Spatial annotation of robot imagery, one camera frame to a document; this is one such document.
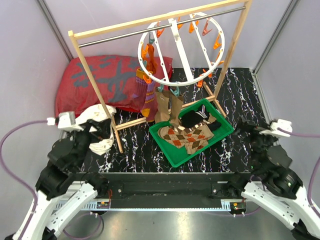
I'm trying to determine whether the wooden clothes rack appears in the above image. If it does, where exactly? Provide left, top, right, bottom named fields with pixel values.
left=67, top=0, right=254, bottom=154

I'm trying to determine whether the teal clip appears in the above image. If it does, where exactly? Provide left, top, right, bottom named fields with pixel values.
left=169, top=86, right=180, bottom=97
left=157, top=84, right=165, bottom=93

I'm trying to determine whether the white crumpled cloth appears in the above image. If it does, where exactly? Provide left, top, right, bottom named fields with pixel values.
left=75, top=104, right=114, bottom=156

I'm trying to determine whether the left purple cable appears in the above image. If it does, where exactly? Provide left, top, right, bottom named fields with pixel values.
left=0, top=119, right=50, bottom=216

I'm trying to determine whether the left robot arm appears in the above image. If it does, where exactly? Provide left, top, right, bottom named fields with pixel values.
left=0, top=119, right=112, bottom=240

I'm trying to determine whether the green plastic tray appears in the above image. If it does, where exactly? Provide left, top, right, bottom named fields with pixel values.
left=149, top=98, right=234, bottom=168

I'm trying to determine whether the orange sock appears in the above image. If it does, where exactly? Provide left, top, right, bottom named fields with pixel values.
left=141, top=43, right=158, bottom=74

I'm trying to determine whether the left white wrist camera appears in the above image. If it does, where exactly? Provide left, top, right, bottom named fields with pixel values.
left=46, top=111, right=84, bottom=132

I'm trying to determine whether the red patterned pillow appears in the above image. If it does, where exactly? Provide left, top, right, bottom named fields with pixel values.
left=54, top=54, right=174, bottom=125

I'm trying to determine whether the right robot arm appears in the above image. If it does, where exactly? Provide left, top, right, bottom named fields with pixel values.
left=227, top=117, right=320, bottom=240

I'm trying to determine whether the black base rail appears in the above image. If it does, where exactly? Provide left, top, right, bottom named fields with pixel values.
left=72, top=171, right=258, bottom=210

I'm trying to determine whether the purple striped sock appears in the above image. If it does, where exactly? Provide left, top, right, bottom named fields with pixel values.
left=140, top=81, right=158, bottom=122
left=131, top=68, right=147, bottom=101

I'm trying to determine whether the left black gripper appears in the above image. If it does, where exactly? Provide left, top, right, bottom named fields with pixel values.
left=68, top=117, right=112, bottom=170

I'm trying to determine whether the tan sock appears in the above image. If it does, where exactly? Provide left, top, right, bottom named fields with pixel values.
left=154, top=90, right=170, bottom=124
left=170, top=92, right=184, bottom=126

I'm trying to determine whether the black sock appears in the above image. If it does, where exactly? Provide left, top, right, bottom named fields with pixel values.
left=180, top=104, right=222, bottom=131

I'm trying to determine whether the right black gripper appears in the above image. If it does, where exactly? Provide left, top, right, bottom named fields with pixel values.
left=232, top=114, right=279, bottom=172

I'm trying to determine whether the argyle patterned sock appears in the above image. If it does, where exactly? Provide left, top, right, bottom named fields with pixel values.
left=157, top=125, right=215, bottom=155

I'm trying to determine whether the white round sock hanger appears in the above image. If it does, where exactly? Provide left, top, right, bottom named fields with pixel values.
left=137, top=12, right=226, bottom=87

